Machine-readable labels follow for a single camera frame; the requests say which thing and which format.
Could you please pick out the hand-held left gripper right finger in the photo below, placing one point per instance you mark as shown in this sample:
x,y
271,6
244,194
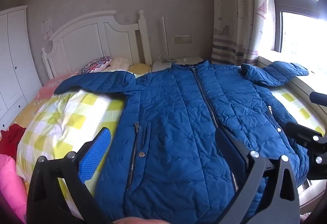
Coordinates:
x,y
230,148

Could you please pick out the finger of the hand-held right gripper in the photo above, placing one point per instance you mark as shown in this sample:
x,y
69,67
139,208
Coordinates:
x,y
319,97
302,132

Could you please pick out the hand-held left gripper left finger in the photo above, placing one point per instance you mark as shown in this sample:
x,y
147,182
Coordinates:
x,y
94,153

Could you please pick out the blue quilted zip jacket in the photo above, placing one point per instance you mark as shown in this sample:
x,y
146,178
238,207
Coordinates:
x,y
173,116

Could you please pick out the yellow white checked quilt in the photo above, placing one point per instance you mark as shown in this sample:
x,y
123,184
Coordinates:
x,y
76,116

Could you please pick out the pink orange floral bedsheet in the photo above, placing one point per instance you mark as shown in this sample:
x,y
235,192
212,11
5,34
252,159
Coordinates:
x,y
38,103

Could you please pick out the dark framed window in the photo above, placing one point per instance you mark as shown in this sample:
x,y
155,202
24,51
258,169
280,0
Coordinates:
x,y
296,22

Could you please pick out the red cloth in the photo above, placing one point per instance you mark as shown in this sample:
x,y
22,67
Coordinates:
x,y
11,138

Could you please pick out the pink cloth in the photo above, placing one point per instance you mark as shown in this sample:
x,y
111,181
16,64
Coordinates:
x,y
11,183

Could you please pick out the colourful patterned pillow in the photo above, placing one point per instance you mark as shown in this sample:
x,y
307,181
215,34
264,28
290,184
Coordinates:
x,y
95,65

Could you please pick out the cream pillow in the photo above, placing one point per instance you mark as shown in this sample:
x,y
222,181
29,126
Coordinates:
x,y
121,63

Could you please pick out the yellow pillow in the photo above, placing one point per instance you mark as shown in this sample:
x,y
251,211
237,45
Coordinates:
x,y
139,68

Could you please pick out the white nightstand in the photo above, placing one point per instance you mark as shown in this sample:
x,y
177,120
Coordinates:
x,y
163,65

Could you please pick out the white wooden headboard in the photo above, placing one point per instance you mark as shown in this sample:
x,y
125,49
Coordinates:
x,y
84,40

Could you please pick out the printed striped curtain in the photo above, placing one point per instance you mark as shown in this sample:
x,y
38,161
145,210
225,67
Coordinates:
x,y
235,9

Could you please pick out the white wardrobe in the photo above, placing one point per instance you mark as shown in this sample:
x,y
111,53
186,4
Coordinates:
x,y
15,60

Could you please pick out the white wall switch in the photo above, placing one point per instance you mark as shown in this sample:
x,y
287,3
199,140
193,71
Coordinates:
x,y
47,35

